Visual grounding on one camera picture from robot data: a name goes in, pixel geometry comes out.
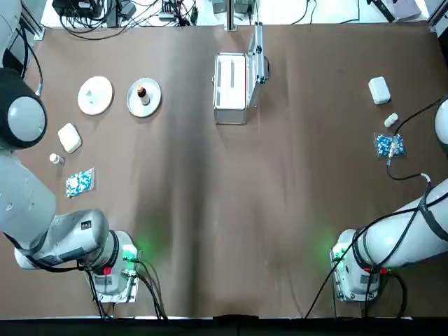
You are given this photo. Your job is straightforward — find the silver aluminium medical kit case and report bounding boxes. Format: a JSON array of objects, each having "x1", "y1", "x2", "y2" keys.
[{"x1": 211, "y1": 21, "x2": 272, "y2": 126}]

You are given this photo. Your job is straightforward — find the brown iodophor bottle orange cap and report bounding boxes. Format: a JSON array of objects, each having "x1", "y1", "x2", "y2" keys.
[{"x1": 136, "y1": 83, "x2": 151, "y2": 106}]

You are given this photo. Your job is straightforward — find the gray round plate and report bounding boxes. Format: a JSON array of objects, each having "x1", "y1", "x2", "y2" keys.
[{"x1": 125, "y1": 77, "x2": 164, "y2": 118}]

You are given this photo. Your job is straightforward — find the white round plate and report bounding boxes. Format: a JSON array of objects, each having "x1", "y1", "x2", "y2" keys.
[{"x1": 77, "y1": 75, "x2": 115, "y2": 116}]

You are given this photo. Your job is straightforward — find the bag of blue white capsules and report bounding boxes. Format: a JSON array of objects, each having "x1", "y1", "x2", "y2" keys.
[
  {"x1": 63, "y1": 167, "x2": 97, "y2": 200},
  {"x1": 373, "y1": 132, "x2": 407, "y2": 160}
]

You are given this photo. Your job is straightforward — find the black usb hub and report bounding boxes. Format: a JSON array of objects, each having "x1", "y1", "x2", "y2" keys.
[{"x1": 159, "y1": 0, "x2": 183, "y2": 20}]

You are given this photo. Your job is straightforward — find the black electronics box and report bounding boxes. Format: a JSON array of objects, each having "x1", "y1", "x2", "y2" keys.
[{"x1": 52, "y1": 0, "x2": 103, "y2": 18}]

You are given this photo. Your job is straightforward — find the grey box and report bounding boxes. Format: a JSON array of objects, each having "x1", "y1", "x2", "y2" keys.
[{"x1": 370, "y1": 0, "x2": 423, "y2": 22}]

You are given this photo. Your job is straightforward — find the black base cable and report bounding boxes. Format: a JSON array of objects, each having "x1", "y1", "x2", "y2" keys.
[
  {"x1": 304, "y1": 227, "x2": 355, "y2": 319},
  {"x1": 362, "y1": 269, "x2": 409, "y2": 319},
  {"x1": 136, "y1": 257, "x2": 169, "y2": 320}
]

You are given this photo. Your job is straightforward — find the aluminium frame post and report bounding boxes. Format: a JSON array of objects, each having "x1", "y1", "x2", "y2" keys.
[{"x1": 225, "y1": 0, "x2": 238, "y2": 32}]

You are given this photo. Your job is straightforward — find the black cable with metal plug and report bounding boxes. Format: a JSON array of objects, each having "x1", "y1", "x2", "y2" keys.
[
  {"x1": 386, "y1": 99, "x2": 448, "y2": 181},
  {"x1": 19, "y1": 26, "x2": 45, "y2": 98}
]

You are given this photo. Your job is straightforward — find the aluminium frame rail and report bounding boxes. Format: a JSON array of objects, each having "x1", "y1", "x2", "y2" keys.
[{"x1": 20, "y1": 0, "x2": 46, "y2": 40}]

